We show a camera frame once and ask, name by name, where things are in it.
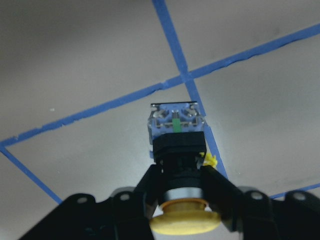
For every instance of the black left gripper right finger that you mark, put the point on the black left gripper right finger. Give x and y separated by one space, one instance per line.
223 197

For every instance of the yellow mushroom push button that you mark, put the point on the yellow mushroom push button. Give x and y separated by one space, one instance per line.
176 134

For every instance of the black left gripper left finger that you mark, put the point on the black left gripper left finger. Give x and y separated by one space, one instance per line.
149 190

